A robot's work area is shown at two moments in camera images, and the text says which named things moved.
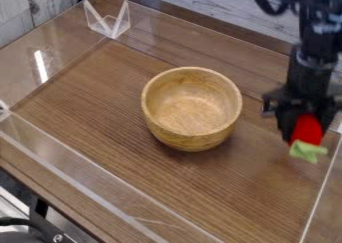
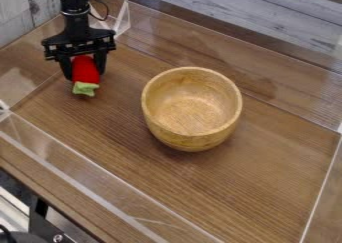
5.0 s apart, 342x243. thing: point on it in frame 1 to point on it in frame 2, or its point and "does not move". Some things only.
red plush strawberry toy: x=306 y=137 to x=86 y=75
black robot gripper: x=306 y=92 to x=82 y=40
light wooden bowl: x=191 y=105 does not move
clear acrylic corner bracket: x=111 y=26 does not move
